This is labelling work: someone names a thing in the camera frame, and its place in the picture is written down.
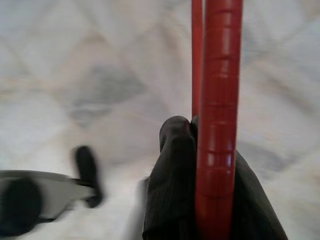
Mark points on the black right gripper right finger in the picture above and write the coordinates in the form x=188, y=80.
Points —
x=255, y=212

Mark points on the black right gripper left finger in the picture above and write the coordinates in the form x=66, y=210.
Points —
x=175, y=175

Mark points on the red plastic hanger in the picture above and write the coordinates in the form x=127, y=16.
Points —
x=220, y=100

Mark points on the black robot right foot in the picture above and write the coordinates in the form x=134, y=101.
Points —
x=87, y=175

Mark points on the grey robot right leg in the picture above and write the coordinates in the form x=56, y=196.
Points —
x=62, y=192

